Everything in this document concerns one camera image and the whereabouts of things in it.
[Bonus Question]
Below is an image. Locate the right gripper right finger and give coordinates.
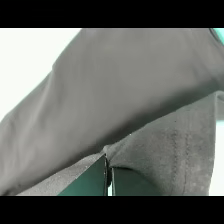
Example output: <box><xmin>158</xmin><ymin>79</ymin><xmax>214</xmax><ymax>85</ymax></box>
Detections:
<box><xmin>111</xmin><ymin>166</ymin><xmax>158</xmax><ymax>197</ymax></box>

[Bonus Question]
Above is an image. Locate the black T-shirt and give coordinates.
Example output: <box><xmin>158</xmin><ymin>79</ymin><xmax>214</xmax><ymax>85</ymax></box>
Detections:
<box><xmin>0</xmin><ymin>28</ymin><xmax>224</xmax><ymax>197</ymax></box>

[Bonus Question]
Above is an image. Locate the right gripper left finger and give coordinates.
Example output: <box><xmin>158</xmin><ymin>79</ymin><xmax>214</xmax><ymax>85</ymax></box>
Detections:
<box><xmin>57</xmin><ymin>154</ymin><xmax>110</xmax><ymax>197</ymax></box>

